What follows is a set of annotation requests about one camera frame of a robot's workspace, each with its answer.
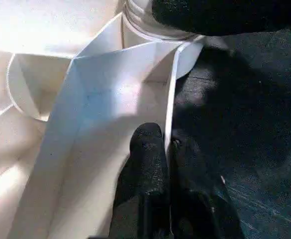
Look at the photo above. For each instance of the white plastic table top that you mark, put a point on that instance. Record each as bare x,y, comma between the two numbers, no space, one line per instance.
105,99

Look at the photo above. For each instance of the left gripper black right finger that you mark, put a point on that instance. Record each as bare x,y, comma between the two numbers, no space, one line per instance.
195,199

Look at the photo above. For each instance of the white plastic table leg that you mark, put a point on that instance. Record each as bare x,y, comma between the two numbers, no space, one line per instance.
140,22

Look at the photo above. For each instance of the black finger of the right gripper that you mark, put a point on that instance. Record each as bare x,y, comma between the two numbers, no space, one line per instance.
225,15

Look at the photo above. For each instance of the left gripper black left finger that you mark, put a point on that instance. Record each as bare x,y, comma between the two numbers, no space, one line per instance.
144,189

